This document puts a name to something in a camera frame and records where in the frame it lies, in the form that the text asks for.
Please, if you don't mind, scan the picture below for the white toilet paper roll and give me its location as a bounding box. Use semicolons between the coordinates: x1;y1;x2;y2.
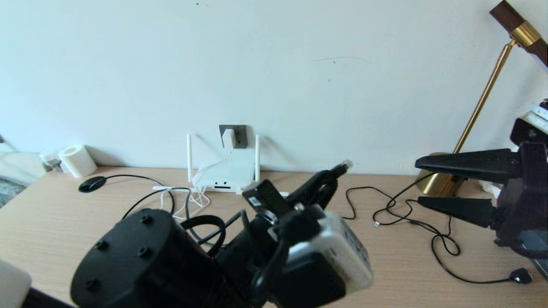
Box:
58;144;97;178

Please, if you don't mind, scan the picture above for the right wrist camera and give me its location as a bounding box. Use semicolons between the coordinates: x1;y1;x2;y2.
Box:
510;99;548;147

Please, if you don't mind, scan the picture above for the black ethernet cable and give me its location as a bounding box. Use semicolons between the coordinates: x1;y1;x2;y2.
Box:
103;160;354;249

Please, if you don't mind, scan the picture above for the brass desk lamp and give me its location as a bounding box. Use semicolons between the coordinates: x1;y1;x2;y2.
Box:
415;0;548;198

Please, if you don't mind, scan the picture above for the black lamp power cable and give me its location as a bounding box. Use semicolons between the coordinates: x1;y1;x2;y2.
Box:
372;173;533;284

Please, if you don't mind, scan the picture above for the grey wall socket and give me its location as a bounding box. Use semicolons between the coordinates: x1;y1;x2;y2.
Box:
219;124;248;149

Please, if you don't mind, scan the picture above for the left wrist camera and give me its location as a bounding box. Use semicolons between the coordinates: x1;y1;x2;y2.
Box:
268;205;374;306

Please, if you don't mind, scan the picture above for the small clear plastic container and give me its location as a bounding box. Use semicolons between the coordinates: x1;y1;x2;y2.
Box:
39;151;63;173

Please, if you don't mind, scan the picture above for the dark framed panel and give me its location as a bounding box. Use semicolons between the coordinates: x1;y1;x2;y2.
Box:
529;255;548;282

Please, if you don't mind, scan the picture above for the thin dark wire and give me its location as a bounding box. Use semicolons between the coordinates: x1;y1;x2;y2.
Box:
340;187;451;237

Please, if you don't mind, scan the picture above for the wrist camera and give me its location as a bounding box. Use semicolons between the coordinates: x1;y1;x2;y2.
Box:
510;99;548;147
268;205;374;306

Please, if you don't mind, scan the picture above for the white wifi router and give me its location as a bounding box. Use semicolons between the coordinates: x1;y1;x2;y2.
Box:
153;133;287;197

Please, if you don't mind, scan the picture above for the white power adapter with cord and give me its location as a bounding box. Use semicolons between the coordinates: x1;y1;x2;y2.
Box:
159;149;234;221

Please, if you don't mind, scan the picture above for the white bedding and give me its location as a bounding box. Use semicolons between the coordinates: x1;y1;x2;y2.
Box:
0;142;45;184

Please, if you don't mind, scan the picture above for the black round desk grommet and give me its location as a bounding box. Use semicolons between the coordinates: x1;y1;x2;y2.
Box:
78;176;107;193

